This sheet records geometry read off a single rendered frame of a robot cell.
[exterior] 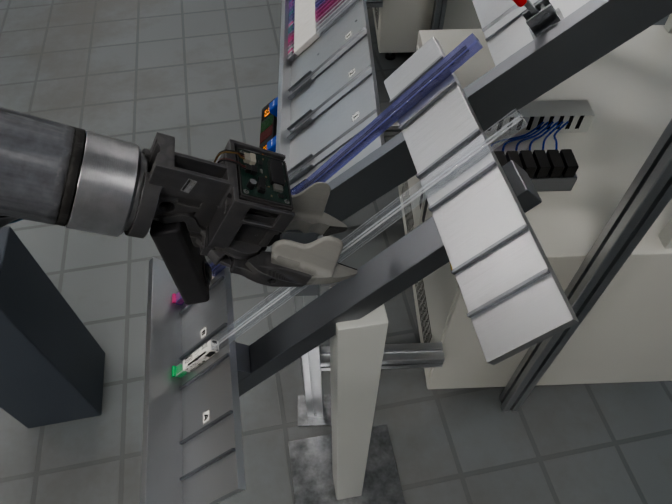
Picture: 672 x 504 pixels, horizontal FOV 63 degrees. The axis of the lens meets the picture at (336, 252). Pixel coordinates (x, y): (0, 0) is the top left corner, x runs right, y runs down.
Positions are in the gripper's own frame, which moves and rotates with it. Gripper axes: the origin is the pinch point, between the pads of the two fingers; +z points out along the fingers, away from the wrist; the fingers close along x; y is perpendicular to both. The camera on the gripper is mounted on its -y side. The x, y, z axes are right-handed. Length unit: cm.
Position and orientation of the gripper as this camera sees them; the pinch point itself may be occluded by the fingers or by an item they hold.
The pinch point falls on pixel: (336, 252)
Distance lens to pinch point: 54.8
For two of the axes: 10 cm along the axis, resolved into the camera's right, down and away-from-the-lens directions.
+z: 8.5, 1.8, 4.9
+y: 4.9, -5.8, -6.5
